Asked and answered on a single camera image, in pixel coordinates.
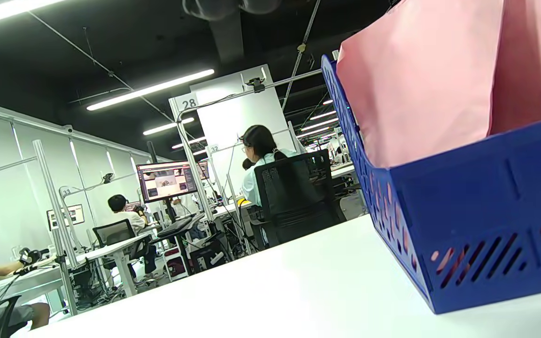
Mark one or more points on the black computer tower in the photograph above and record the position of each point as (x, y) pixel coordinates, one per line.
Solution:
(207, 257)

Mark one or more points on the white metal frame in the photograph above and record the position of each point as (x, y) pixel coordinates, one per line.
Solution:
(195, 164)

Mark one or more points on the white partition panel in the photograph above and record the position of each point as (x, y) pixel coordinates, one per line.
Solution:
(233, 112)

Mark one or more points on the blue plastic file holder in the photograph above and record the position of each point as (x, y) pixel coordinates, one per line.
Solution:
(477, 220)

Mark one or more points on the display screen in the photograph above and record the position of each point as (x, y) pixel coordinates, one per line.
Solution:
(167, 182)
(204, 170)

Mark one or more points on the silver metal frame post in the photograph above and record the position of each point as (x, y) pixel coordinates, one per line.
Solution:
(57, 211)

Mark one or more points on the pink paper stack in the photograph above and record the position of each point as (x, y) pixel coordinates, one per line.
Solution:
(416, 84)
(533, 61)

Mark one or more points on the row of ceiling light strips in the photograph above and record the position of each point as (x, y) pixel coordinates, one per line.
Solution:
(150, 89)

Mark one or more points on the person's left hand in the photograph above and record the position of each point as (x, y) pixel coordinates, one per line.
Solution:
(209, 8)

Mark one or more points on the framed wall picture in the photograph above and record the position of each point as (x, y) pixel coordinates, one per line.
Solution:
(71, 215)

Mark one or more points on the black keyboard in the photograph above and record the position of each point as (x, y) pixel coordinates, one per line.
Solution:
(175, 226)

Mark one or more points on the black mesh office chair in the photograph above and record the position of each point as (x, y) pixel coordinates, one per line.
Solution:
(298, 197)

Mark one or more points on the black computer cart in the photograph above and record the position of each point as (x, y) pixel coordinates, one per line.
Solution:
(183, 249)

